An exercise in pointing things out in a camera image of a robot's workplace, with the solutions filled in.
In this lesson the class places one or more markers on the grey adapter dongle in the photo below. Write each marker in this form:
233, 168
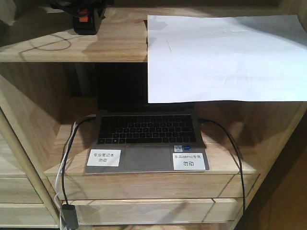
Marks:
70, 216

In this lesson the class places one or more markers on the silver laptop computer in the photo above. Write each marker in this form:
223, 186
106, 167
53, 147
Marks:
146, 133

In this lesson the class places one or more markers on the white note on laptop right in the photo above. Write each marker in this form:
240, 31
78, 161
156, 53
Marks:
189, 162

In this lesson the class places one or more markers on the black stapler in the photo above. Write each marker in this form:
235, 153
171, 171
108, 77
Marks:
88, 25

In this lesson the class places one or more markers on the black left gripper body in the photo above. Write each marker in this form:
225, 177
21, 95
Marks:
81, 8

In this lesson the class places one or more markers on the wooden shelf unit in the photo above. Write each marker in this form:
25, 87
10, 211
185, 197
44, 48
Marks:
37, 107

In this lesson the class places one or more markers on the white note on laptop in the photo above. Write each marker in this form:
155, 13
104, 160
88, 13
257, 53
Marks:
189, 162
104, 157

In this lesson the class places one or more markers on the white paper sheet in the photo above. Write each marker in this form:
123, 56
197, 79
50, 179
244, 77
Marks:
251, 58

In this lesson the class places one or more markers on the white note on laptop left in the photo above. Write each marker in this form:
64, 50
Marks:
104, 157

